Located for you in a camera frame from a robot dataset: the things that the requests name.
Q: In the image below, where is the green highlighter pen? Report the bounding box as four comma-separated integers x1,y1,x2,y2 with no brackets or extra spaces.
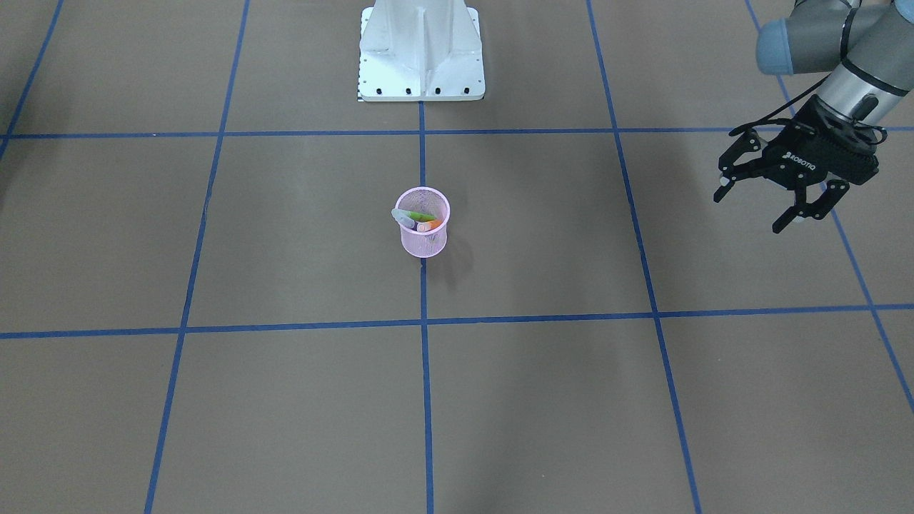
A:
391,208,437,223

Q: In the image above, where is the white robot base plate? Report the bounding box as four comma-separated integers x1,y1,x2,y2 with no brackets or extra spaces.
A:
357,1,486,102

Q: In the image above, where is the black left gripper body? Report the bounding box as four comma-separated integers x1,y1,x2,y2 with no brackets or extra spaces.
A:
760,94,883,190

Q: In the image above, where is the orange highlighter pen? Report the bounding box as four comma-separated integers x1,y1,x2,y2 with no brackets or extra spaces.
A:
416,219,443,233

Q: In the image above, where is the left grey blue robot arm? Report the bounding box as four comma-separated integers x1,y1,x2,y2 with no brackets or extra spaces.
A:
713,1,913,233

